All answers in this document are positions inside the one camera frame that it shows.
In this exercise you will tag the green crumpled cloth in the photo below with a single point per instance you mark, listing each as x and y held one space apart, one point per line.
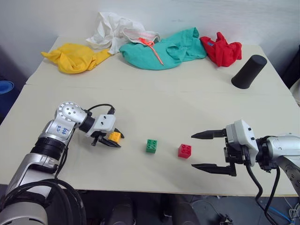
152 55

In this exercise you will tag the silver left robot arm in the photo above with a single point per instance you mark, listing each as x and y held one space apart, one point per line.
52 131

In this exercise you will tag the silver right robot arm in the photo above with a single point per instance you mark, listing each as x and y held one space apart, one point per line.
284 150

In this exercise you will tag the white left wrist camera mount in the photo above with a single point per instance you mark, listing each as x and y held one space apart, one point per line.
105 122

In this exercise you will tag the dark rounded shape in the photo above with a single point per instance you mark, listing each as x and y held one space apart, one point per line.
124 213

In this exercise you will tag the blue barrel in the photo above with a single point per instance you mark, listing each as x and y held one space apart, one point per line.
5 87

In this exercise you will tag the yellow toy brick cube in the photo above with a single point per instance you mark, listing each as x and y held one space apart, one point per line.
114 137

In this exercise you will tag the green toy brick cube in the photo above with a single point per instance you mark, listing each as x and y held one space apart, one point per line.
151 146

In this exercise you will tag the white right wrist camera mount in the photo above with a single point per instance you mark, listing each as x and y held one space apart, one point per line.
241 138

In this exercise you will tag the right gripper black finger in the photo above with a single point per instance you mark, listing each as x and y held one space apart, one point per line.
208 134
215 168

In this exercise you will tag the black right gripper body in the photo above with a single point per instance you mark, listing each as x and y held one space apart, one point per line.
234 153

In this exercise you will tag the white crumpled cloth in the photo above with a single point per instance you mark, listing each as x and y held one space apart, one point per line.
112 30

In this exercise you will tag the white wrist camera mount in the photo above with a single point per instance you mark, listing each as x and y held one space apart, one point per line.
105 122
241 138

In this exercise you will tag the red crumpled cloth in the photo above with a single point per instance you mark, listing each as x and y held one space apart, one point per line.
222 52

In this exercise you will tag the black upturned cup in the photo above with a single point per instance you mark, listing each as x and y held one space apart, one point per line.
249 72

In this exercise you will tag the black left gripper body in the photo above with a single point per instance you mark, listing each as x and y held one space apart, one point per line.
96 136

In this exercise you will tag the yellow crumpled cloth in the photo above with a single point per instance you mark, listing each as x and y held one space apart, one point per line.
72 58

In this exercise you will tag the red toy brick cube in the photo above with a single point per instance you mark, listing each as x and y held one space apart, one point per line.
184 151

